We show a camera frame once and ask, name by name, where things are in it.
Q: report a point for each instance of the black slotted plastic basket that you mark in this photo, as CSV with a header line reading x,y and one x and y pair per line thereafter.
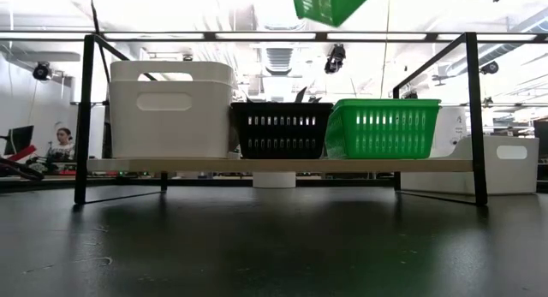
x,y
280,133

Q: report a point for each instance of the green slotted plastic basket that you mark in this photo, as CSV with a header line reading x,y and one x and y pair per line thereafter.
x,y
334,6
385,102

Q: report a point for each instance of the black table mat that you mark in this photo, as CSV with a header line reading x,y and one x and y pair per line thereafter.
x,y
274,254

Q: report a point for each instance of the overhead light bar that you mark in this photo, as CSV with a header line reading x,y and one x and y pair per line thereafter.
x,y
210,36

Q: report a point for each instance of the white floor-standing device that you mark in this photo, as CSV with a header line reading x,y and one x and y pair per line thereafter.
x,y
454,126

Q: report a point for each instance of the person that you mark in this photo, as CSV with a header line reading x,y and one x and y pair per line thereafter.
x,y
64,151

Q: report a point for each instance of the red object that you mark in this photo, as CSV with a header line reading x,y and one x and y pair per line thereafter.
x,y
25,152

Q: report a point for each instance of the black computer monitor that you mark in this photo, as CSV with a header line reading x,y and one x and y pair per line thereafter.
x,y
19,139
541,138

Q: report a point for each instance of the wooden shelf black frame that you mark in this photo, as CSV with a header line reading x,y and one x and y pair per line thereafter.
x,y
278,165

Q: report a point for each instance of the black rig frame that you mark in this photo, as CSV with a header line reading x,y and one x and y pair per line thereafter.
x,y
342,182

